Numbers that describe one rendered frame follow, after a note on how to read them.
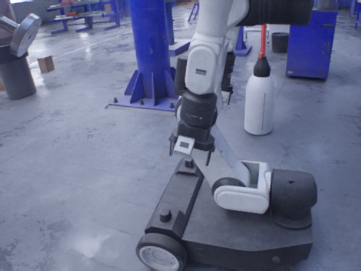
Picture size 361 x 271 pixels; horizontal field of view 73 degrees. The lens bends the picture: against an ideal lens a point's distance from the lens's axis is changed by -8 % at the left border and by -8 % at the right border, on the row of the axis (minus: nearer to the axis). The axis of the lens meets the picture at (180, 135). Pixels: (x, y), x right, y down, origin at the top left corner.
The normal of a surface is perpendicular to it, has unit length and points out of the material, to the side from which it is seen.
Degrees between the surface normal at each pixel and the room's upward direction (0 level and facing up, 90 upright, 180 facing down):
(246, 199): 90
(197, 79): 90
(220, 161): 90
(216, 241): 0
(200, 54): 90
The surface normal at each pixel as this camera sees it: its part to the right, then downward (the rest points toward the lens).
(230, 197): -0.29, 0.50
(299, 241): -0.07, -0.86
